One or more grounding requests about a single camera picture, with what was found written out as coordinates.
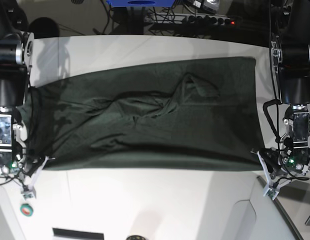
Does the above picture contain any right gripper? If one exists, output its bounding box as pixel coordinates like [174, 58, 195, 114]
[10, 151, 47, 177]

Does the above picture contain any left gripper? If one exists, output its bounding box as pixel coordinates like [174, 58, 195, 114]
[258, 148, 295, 179]

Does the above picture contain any dark green t-shirt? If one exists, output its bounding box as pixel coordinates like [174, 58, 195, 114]
[19, 57, 265, 171]

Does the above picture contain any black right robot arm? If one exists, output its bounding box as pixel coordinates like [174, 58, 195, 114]
[0, 0, 44, 179]

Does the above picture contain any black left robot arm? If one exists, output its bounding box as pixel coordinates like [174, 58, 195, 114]
[257, 0, 310, 183]

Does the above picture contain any green red round button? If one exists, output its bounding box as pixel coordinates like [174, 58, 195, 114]
[20, 203, 34, 217]

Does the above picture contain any black white label plate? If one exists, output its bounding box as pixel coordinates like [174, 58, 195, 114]
[52, 228, 105, 240]

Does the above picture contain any black round knob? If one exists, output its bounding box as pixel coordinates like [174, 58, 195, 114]
[126, 235, 147, 240]

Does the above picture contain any grey power strip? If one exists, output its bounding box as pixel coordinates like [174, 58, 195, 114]
[146, 12, 237, 27]

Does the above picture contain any blue plastic bin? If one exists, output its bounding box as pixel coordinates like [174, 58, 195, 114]
[106, 0, 175, 8]

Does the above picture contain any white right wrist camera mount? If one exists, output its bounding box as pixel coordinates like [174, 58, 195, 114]
[20, 156, 55, 200]

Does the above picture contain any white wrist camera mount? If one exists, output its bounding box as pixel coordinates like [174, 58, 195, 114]
[20, 156, 55, 200]
[255, 150, 294, 201]

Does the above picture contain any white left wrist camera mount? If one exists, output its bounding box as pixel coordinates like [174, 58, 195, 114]
[255, 150, 294, 201]

